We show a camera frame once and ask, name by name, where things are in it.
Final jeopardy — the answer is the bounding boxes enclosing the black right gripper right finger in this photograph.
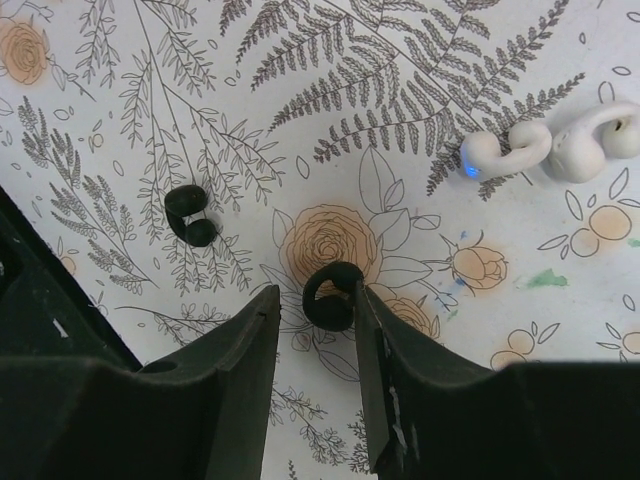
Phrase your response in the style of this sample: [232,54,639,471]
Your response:
[354,286,639,479]

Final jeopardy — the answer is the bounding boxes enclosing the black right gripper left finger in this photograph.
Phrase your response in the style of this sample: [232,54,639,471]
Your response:
[1,286,280,479]

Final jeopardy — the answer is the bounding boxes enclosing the black clip earbud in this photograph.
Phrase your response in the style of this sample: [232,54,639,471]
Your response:
[164,184,218,247]
[302,261,364,332]

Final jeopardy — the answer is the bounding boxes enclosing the white clip earbud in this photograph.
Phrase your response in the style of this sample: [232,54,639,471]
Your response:
[549,101,639,184]
[460,121,552,182]

